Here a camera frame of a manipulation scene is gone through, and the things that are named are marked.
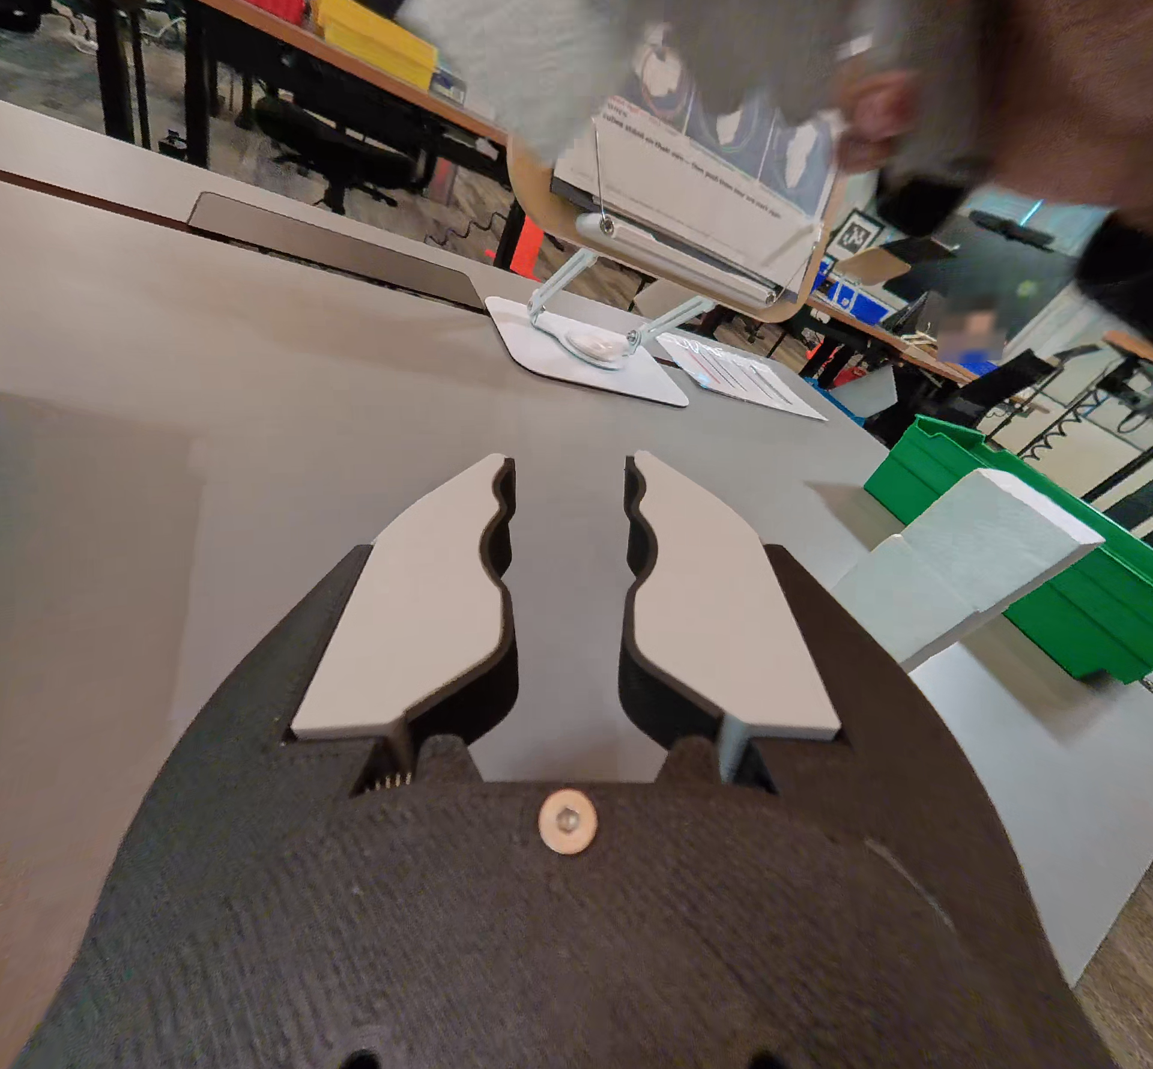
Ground grey desk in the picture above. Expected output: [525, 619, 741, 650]
[0, 100, 1138, 1069]

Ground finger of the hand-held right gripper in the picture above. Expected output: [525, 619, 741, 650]
[398, 0, 777, 167]
[604, 0, 862, 124]

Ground clear plastic sleeve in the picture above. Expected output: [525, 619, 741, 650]
[657, 332, 829, 421]

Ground open cardboard box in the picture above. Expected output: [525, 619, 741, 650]
[839, 235, 956, 287]

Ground white document stand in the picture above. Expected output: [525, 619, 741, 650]
[485, 96, 848, 409]

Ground person's right hand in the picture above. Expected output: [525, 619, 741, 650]
[834, 0, 1153, 218]

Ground large black monitor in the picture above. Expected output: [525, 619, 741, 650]
[893, 213, 1078, 349]

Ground yellow plastic bin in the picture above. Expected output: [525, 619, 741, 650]
[312, 0, 442, 91]

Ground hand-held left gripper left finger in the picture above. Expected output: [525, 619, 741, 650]
[291, 454, 521, 773]

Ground wooden table with black legs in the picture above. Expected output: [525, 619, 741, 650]
[807, 294, 979, 385]

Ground blue plastic bin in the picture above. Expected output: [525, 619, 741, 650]
[815, 266, 894, 328]

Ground green plastic bin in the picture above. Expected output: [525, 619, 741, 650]
[865, 414, 1153, 684]

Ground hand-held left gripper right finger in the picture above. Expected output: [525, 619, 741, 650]
[621, 450, 844, 782]

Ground black webcam bar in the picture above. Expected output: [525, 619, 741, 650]
[973, 210, 1052, 246]

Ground black office chair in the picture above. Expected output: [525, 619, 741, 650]
[255, 96, 417, 215]

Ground framed black white marker sign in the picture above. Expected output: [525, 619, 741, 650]
[827, 208, 882, 263]

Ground grey desk cable cover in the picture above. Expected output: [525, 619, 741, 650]
[190, 192, 487, 313]

